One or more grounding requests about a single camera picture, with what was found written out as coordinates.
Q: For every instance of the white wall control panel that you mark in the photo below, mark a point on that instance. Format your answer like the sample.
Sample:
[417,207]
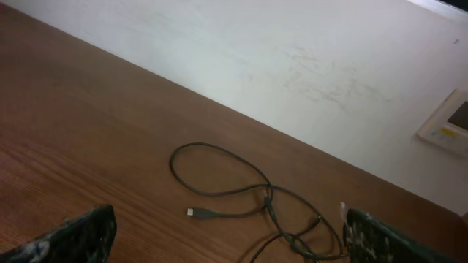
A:
[447,126]

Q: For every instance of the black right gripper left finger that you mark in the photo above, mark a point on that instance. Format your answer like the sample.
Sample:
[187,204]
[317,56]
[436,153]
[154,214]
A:
[87,239]

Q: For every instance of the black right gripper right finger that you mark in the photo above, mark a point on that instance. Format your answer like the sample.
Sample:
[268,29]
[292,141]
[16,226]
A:
[371,241]

